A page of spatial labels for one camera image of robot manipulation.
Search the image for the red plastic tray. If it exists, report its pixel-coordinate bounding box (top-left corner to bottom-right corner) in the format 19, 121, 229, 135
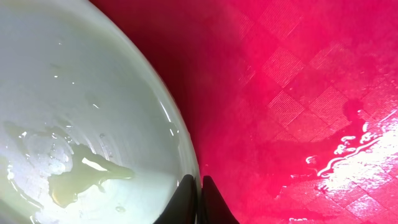
95, 0, 397, 223

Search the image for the light green plate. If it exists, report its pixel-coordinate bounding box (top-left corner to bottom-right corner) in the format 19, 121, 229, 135
1, 0, 200, 223

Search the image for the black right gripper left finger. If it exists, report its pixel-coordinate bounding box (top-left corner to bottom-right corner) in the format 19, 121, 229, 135
154, 174, 198, 224

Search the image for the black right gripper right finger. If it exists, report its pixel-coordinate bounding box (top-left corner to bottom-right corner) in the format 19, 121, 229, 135
200, 175, 239, 224

